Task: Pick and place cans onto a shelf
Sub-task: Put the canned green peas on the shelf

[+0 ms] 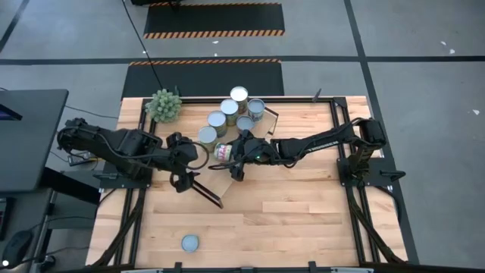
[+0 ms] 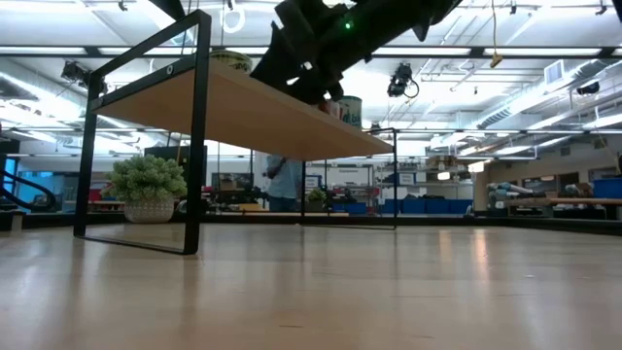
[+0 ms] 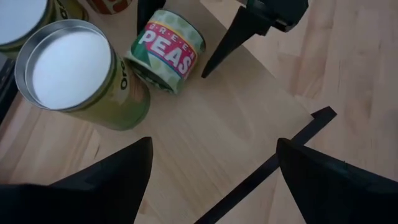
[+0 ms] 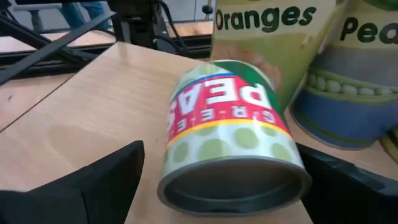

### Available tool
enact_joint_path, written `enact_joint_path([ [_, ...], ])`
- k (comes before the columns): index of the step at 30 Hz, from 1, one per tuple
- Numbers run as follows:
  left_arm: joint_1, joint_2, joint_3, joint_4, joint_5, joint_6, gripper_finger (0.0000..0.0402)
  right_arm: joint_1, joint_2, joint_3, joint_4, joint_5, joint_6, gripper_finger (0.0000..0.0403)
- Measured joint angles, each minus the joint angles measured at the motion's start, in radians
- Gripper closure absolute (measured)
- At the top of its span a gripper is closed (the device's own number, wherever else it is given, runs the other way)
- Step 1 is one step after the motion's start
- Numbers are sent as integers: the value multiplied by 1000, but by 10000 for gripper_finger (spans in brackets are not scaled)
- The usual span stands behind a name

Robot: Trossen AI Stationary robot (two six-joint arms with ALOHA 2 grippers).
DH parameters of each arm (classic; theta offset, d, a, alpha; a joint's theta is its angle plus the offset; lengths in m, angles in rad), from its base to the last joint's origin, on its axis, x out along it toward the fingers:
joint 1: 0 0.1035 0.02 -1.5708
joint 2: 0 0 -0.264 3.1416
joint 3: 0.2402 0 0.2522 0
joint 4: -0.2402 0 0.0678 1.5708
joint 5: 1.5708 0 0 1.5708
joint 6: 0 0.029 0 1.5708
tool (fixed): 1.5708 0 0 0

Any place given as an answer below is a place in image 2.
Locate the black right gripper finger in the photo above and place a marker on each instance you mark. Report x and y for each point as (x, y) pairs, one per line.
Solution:
(318, 87)
(274, 63)

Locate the peas labelled food can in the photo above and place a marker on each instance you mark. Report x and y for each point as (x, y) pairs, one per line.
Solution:
(233, 60)

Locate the white food can orange oval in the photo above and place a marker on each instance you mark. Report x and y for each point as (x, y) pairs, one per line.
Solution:
(352, 114)

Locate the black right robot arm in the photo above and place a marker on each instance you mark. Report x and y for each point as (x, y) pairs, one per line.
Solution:
(398, 19)

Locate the person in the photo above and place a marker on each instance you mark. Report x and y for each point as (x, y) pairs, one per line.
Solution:
(284, 180)

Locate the small background potted plant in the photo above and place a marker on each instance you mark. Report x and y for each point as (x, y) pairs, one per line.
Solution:
(316, 197)

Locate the blue storage bin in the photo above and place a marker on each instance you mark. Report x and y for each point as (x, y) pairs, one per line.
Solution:
(350, 208)
(438, 206)
(607, 188)
(461, 206)
(392, 206)
(416, 206)

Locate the black background monitor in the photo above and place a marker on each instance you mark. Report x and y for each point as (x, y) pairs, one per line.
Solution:
(175, 151)

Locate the green potted plant white pot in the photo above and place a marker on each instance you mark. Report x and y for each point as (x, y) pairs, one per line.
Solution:
(146, 180)

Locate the black ceiling-mounted device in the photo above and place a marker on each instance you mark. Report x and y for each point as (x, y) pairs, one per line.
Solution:
(75, 73)

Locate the black curved bar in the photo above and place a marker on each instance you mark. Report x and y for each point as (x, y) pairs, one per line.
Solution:
(34, 186)

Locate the wooden background workbench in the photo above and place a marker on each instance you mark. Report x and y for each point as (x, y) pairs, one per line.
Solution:
(583, 201)

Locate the black ceiling-mounted camera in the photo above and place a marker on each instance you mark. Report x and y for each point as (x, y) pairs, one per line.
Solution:
(401, 80)

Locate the black aluminium table frame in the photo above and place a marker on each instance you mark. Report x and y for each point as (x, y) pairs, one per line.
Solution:
(437, 221)

